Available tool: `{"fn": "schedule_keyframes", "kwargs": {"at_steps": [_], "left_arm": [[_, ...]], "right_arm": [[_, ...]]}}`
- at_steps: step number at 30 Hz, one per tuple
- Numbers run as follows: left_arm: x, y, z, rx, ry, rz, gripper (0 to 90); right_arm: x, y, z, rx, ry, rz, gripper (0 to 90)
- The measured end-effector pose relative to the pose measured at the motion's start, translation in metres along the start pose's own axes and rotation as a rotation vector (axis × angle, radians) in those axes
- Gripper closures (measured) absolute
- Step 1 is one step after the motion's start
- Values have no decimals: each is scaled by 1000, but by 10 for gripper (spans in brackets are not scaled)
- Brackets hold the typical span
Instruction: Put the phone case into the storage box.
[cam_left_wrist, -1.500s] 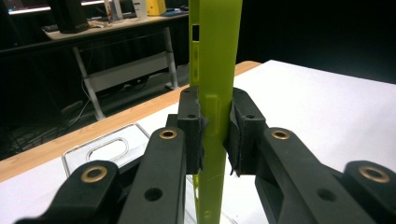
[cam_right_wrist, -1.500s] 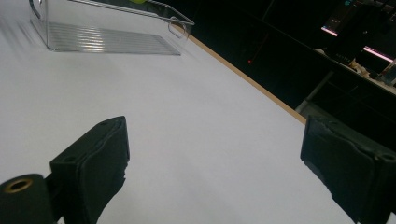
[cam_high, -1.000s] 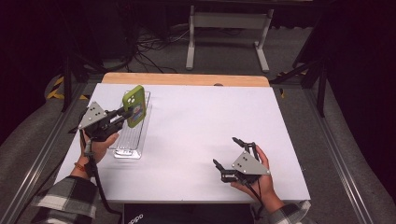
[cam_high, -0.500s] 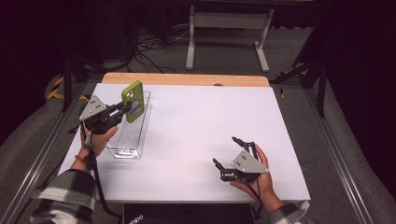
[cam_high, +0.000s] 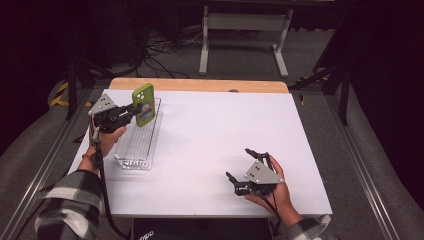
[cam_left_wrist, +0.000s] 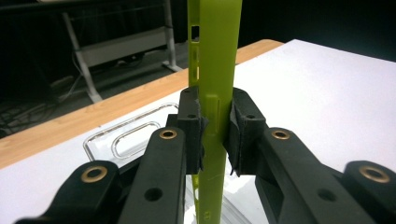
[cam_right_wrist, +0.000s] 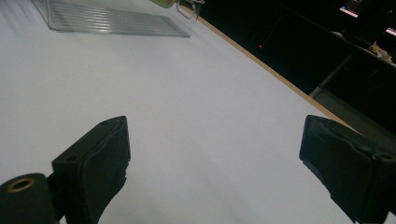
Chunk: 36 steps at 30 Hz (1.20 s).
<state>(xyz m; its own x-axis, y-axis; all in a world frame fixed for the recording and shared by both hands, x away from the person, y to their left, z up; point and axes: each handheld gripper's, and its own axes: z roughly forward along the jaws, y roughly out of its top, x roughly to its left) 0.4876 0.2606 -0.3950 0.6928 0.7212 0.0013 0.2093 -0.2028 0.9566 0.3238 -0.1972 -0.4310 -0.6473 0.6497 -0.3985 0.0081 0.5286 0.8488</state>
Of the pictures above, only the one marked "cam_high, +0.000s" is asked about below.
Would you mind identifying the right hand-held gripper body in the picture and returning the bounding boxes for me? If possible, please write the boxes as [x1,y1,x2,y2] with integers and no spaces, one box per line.
[234,151,286,198]

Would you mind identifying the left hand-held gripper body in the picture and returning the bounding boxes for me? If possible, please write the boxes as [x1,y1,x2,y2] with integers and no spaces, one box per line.
[87,93,135,135]

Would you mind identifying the green phone case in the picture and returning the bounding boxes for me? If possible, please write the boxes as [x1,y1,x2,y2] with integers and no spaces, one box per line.
[131,82,157,128]

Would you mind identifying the clear plastic packaging tray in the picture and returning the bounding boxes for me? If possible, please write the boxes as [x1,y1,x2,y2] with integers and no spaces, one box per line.
[113,97,164,172]

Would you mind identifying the person's left hand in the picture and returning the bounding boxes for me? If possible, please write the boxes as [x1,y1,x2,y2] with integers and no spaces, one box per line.
[77,125,129,174]

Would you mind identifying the person's right hand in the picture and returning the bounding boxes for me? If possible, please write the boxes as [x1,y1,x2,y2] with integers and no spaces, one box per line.
[244,154,304,221]

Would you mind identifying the black tripod stand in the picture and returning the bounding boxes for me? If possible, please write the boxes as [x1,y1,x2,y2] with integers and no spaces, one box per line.
[64,54,115,121]
[288,16,352,127]

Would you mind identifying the yellow black floor tape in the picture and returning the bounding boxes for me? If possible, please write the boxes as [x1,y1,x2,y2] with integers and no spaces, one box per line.
[49,81,97,109]

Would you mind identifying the right hand-held gripper cable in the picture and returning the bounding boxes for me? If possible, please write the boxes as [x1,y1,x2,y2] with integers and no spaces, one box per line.
[255,190,283,237]

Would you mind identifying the hand-held gripper cable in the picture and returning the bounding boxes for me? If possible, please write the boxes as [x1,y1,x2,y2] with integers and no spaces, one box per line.
[255,190,283,237]
[88,114,132,240]

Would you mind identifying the black floor cables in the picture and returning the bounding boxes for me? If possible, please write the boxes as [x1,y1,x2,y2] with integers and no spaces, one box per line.
[131,28,205,80]

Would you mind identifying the left hand-held gripper cable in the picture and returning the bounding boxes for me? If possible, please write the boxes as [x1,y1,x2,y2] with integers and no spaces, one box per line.
[88,114,132,240]

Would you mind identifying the aluminium rail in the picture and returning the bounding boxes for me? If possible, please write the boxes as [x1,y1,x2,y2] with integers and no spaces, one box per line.
[0,88,95,240]
[324,94,405,240]

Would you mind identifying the white metal stand frame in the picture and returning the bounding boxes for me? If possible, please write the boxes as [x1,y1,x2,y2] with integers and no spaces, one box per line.
[198,4,295,79]

